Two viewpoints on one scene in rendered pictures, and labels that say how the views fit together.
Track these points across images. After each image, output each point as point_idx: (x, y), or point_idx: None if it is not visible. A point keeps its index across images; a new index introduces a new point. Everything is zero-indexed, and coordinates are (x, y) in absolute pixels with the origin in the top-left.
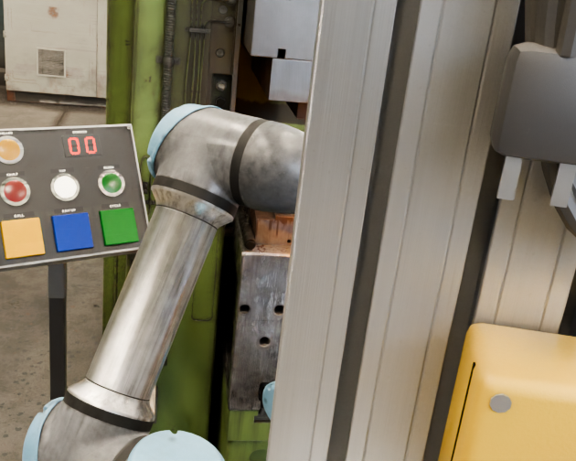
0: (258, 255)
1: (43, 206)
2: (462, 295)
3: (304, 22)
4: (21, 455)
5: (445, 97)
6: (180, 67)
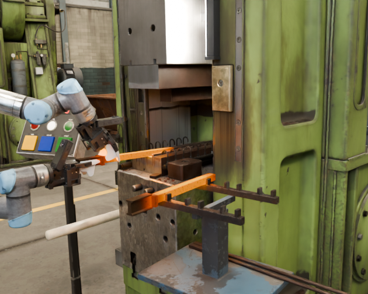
0: (121, 172)
1: (41, 132)
2: None
3: (135, 44)
4: (123, 279)
5: None
6: (127, 79)
